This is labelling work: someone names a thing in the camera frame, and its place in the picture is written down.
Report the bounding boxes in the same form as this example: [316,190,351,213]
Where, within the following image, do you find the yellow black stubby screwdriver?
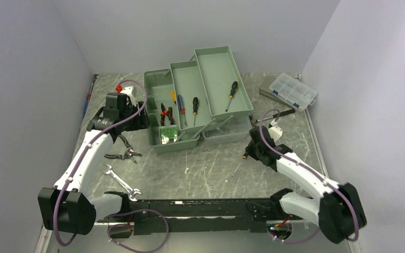
[225,81,238,112]

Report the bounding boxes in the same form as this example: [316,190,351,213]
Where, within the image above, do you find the green toolbox base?
[143,69,200,153]

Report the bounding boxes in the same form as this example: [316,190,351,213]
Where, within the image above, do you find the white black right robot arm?
[244,126,367,244]

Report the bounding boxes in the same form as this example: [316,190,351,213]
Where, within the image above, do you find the clear compartment organizer box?
[269,73,317,112]

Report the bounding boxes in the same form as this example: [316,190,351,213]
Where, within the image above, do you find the yellow black medium screwdriver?
[192,97,199,126]

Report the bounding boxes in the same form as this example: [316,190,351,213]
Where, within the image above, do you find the green top toolbox tray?
[194,46,254,120]

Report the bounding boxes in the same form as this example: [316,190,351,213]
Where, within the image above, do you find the aluminium frame rail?
[34,200,329,253]

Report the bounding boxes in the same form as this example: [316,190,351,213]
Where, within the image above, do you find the green middle toolbox tray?
[170,61,211,134]

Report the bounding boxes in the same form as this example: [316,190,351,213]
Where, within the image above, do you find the green toolbox tray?
[194,46,254,120]
[170,61,211,134]

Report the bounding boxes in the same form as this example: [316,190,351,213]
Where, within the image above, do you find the grey flat case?
[259,75,285,104]

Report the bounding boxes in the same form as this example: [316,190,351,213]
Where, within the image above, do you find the short yellow screwdriver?
[171,90,177,105]

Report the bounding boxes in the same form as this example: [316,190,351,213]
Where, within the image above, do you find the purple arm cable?
[53,79,170,253]
[258,109,360,245]

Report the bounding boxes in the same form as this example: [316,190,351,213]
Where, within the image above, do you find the red blue tool at wall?
[83,74,98,116]

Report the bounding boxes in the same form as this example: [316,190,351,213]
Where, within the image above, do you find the large silver open-end wrench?
[101,164,142,202]

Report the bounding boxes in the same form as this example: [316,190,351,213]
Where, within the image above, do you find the green label screwdriver bit box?
[159,125,178,144]

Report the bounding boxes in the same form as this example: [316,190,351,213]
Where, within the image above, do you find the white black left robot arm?
[37,92,149,235]

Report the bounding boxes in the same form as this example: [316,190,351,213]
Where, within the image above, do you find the orange black needle-nose pliers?
[160,103,175,126]

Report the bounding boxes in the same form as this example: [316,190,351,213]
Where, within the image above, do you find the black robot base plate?
[98,198,300,235]

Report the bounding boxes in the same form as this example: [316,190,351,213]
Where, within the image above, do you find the black yellow pliers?
[104,135,142,164]

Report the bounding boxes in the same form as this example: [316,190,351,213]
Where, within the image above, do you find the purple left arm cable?
[53,79,170,253]

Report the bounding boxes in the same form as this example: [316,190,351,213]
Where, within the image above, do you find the blue red long screwdriver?
[177,95,187,126]

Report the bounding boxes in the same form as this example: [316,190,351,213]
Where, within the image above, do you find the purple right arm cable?
[258,109,360,245]

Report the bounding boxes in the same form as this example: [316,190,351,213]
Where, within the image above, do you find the long yellow black screwdriver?
[231,152,248,177]

